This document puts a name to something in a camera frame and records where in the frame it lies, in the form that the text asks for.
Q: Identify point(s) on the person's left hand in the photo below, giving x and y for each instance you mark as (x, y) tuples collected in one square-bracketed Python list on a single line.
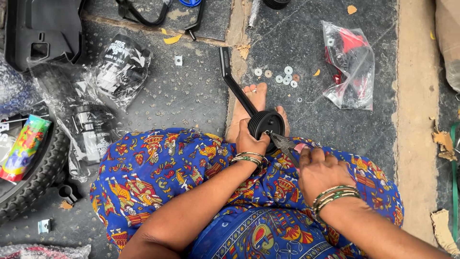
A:
[(249, 144)]

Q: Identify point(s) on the person's right hand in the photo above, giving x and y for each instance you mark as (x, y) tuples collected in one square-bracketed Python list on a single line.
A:
[(323, 176)]

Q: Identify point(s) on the person's right fingers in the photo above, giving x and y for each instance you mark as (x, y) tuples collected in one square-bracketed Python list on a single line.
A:
[(318, 154)]

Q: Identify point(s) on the black training wheel with bracket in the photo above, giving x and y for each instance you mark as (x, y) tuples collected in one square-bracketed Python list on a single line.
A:
[(267, 124)]

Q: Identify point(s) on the green gold right wrist bangles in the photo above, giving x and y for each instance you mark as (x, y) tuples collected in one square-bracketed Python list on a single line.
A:
[(336, 194)]

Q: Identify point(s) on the green gold wrist bangles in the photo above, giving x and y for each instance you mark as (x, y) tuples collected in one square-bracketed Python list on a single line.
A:
[(336, 194), (249, 157)]

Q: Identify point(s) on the person's right foot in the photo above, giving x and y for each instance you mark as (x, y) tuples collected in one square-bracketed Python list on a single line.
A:
[(284, 117)]

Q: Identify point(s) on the person's foot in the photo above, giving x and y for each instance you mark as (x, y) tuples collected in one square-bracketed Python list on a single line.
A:
[(246, 108), (284, 117)]

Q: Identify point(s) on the green gold left wrist bangles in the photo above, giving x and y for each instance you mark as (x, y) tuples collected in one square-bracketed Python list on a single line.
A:
[(249, 157)]

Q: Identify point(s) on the scattered metal washers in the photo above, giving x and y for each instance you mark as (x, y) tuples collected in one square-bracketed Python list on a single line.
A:
[(286, 79)]

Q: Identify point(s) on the small yellow leaf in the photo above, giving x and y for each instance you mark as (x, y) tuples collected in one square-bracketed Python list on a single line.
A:
[(316, 72)]

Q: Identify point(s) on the person's left foot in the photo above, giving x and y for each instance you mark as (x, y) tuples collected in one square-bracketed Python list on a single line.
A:
[(246, 108)]

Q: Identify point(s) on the clear bag with red parts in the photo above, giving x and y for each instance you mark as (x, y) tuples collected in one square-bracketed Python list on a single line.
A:
[(350, 64)]

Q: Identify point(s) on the torn brown cardboard scrap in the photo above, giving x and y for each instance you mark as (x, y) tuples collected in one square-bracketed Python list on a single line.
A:
[(444, 142)]

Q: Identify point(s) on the small tan paper scrap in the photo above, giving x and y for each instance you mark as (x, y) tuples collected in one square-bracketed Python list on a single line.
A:
[(244, 51)]

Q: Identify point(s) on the long pale cardboard scrap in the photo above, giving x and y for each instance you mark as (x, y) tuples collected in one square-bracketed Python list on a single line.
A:
[(444, 230)]

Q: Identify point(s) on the orange dry leaf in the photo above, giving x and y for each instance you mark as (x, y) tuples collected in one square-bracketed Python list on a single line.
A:
[(352, 9)]

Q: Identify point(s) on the silver wrapped rod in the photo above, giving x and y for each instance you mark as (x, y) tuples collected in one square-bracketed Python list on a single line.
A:
[(254, 12)]

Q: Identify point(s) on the black ribbed wheel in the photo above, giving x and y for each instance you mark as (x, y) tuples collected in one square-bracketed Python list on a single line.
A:
[(276, 3)]

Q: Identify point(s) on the blue patterned garment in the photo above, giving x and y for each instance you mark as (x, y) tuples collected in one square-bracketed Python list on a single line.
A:
[(161, 172)]

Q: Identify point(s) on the small square metal plate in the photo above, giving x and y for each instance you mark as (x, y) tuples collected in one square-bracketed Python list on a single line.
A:
[(178, 60)]

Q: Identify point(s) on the brown sack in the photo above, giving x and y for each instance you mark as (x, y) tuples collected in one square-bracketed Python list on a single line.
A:
[(449, 39)]

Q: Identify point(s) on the black bent metal bar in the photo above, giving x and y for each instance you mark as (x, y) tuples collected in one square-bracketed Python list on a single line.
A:
[(197, 21)]

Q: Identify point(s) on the large yellow leaf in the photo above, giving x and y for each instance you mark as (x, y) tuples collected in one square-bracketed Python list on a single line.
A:
[(172, 39)]

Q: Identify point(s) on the clear bag with black cylinder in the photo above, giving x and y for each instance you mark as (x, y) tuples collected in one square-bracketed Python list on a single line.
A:
[(122, 68)]

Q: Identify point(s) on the clear bag with black bottle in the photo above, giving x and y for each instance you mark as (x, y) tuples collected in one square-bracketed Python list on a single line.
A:
[(90, 133)]

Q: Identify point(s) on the black plastic clamp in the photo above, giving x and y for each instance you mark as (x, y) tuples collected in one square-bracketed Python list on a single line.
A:
[(68, 192)]

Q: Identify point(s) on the black rubber tyre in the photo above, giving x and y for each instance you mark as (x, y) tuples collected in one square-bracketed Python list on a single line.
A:
[(46, 176)]

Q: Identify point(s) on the crumpled clear plastic bag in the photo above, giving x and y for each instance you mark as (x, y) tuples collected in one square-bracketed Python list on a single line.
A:
[(43, 251)]

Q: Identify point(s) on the colourful wrapped roll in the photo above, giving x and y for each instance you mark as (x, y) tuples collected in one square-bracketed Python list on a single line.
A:
[(25, 147)]

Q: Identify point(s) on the black moulded plastic panel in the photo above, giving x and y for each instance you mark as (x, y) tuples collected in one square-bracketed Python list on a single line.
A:
[(43, 28)]

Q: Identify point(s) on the bubble wrap sheet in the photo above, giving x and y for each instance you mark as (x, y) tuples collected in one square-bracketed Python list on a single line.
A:
[(14, 88)]

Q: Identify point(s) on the small bent metal bracket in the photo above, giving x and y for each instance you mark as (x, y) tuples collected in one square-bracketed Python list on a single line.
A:
[(44, 226)]

